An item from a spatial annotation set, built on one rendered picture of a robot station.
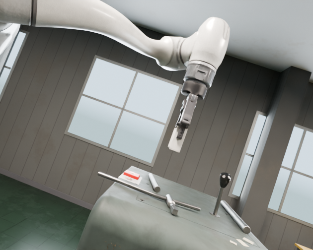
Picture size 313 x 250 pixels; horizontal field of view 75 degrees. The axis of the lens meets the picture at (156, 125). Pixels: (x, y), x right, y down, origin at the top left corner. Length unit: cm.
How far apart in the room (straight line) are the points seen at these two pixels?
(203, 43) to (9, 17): 46
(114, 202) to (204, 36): 52
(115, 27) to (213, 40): 29
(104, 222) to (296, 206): 359
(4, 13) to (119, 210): 44
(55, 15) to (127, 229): 46
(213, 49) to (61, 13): 40
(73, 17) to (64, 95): 334
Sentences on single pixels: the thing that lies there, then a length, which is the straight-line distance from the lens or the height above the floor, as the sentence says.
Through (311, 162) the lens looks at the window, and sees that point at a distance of 397.
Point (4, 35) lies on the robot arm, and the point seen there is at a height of 153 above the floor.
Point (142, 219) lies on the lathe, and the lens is 52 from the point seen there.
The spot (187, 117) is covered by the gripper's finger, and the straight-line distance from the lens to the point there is 54.
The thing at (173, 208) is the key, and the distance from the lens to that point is 58.
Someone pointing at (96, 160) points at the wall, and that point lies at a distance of 349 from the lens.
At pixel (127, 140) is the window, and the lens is 333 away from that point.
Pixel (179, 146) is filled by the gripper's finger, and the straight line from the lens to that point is 56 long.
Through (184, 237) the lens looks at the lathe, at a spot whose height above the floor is 124.
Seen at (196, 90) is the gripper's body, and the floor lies 160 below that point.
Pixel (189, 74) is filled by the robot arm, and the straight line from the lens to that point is 63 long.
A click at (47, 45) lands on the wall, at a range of 420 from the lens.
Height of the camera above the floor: 143
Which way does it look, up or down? 3 degrees up
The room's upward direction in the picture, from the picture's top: 20 degrees clockwise
